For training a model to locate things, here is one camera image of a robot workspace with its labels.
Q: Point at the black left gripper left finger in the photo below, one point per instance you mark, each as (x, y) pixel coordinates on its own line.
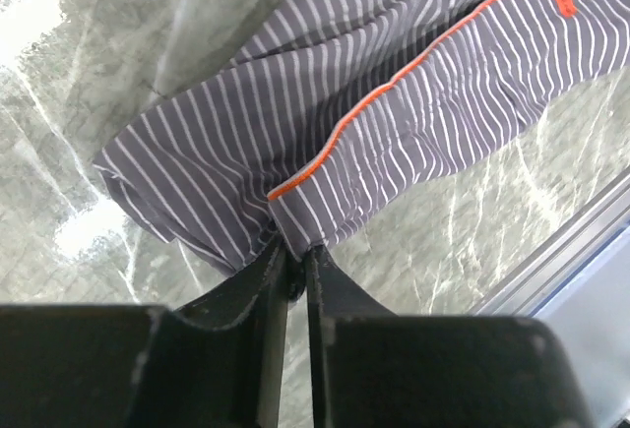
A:
(215, 362)

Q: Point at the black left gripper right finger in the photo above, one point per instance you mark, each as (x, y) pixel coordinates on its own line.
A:
(373, 368)

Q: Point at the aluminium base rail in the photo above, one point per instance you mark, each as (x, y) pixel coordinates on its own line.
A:
(562, 256)

